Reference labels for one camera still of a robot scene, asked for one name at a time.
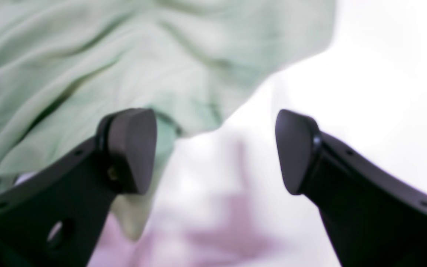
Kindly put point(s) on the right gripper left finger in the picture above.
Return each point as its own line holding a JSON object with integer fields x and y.
{"x": 56, "y": 217}

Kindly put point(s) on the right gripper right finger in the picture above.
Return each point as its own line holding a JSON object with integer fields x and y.
{"x": 372, "y": 219}

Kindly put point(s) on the green t-shirt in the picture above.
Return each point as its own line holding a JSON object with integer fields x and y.
{"x": 65, "y": 64}

